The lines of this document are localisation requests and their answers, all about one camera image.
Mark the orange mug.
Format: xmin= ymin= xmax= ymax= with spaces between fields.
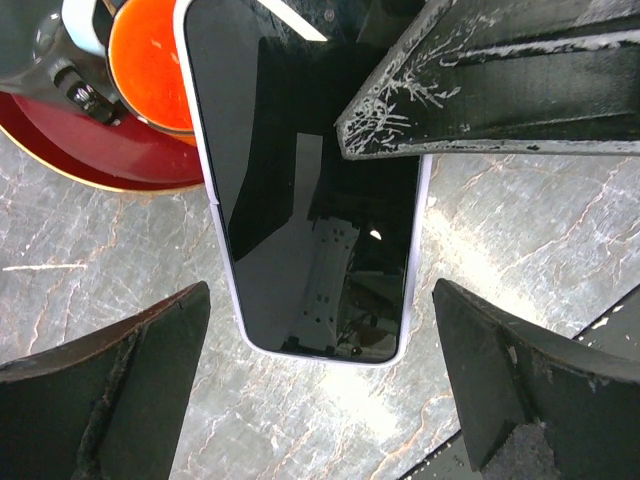
xmin=107 ymin=0 xmax=196 ymax=146

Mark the dark grey cup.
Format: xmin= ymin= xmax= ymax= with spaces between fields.
xmin=1 ymin=1 xmax=120 ymax=125

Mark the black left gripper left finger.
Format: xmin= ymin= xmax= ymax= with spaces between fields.
xmin=1 ymin=281 xmax=210 ymax=479

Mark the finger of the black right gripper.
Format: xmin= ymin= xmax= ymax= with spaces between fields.
xmin=336 ymin=1 xmax=639 ymax=160

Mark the red round tray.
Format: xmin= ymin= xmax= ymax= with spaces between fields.
xmin=1 ymin=93 xmax=204 ymax=192

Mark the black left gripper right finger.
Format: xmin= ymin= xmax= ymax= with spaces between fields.
xmin=432 ymin=278 xmax=639 ymax=479

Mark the lavender case phone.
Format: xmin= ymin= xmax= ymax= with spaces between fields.
xmin=173 ymin=1 xmax=431 ymax=367

